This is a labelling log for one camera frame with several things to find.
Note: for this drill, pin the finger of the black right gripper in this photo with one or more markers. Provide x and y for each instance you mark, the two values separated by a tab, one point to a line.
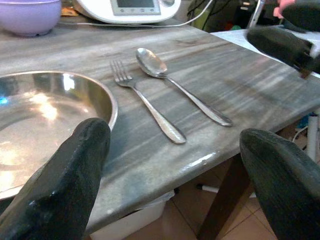
305	15
280	45

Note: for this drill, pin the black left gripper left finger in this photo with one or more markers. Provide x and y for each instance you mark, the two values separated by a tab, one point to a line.
57	195

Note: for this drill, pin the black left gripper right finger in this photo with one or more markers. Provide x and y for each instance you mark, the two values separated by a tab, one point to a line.
287	190

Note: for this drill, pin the grey slanted metal pole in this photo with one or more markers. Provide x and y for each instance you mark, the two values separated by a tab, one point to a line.
257	12

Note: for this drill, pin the dark green black bag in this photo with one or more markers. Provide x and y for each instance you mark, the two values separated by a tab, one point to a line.
220	15

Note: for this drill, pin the round stainless steel plate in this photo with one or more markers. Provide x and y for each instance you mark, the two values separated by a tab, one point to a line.
37	125

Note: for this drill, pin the white plastic storage bin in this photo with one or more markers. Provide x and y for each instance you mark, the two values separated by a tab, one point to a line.
130	222

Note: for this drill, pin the stainless steel fork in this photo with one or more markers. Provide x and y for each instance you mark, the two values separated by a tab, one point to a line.
175	135

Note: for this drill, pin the stainless steel spoon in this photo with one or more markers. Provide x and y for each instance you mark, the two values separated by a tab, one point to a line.
151	62

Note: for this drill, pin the purple plastic bowl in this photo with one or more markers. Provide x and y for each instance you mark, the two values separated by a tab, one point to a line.
27	17

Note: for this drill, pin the white kitchen appliance with display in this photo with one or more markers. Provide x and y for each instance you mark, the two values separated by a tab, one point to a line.
100	12

